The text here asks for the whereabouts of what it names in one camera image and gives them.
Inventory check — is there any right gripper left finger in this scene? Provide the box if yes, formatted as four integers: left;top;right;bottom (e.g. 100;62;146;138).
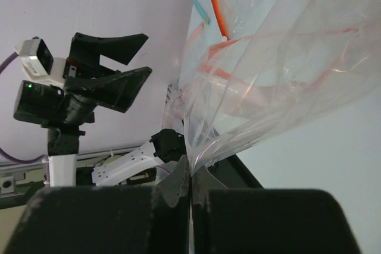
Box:
5;156;191;253

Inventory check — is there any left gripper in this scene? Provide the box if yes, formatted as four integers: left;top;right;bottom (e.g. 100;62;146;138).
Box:
63;33;152;113

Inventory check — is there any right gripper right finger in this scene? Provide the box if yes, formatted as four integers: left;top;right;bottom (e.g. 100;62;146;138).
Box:
192;167;361;253

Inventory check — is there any clear zip top bag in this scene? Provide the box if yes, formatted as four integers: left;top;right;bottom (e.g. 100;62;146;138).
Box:
164;0;380;173

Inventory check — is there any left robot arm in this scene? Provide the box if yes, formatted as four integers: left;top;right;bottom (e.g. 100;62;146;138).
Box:
13;33;152;187

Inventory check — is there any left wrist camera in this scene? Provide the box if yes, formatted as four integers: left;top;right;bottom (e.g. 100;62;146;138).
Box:
14;37;66;87

